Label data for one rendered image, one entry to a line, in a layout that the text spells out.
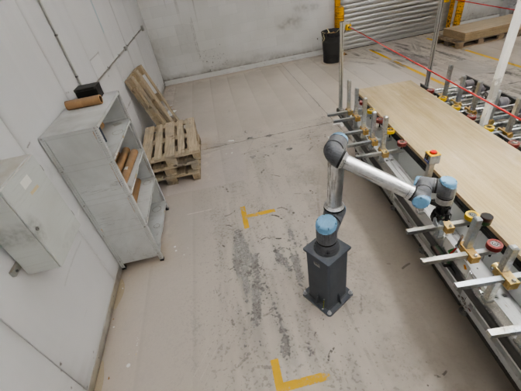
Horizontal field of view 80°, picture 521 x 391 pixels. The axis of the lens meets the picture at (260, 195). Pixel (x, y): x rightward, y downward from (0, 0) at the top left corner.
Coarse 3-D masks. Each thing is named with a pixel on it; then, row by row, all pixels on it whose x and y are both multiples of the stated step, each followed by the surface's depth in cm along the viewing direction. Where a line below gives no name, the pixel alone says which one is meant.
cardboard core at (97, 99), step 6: (90, 96) 273; (96, 96) 272; (66, 102) 271; (72, 102) 271; (78, 102) 271; (84, 102) 272; (90, 102) 272; (96, 102) 274; (102, 102) 278; (66, 108) 272; (72, 108) 273; (78, 108) 275
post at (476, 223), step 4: (476, 216) 169; (472, 220) 172; (476, 220) 168; (480, 220) 168; (472, 224) 172; (476, 224) 170; (480, 224) 170; (472, 228) 173; (476, 228) 172; (468, 232) 177; (472, 232) 173; (476, 232) 173; (468, 236) 177; (472, 236) 175; (476, 236) 175; (464, 240) 182; (468, 240) 178; (472, 240) 178; (464, 244) 182; (468, 244) 179; (472, 244) 180
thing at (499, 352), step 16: (368, 160) 391; (400, 160) 296; (416, 160) 265; (432, 176) 245; (384, 192) 357; (400, 208) 316; (464, 208) 212; (416, 240) 296; (480, 240) 201; (432, 256) 266; (496, 256) 188; (448, 272) 250; (512, 272) 178; (448, 288) 254; (480, 320) 217; (480, 336) 222; (496, 352) 203; (512, 368) 192; (512, 384) 197
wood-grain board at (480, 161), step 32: (384, 96) 359; (416, 96) 347; (416, 128) 292; (448, 128) 284; (480, 128) 276; (448, 160) 246; (480, 160) 240; (512, 160) 235; (480, 192) 212; (512, 192) 208; (512, 224) 187
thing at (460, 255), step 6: (462, 252) 181; (480, 252) 179; (486, 252) 179; (492, 252) 179; (426, 258) 181; (432, 258) 181; (438, 258) 180; (444, 258) 180; (450, 258) 180; (456, 258) 180; (462, 258) 181; (426, 264) 181
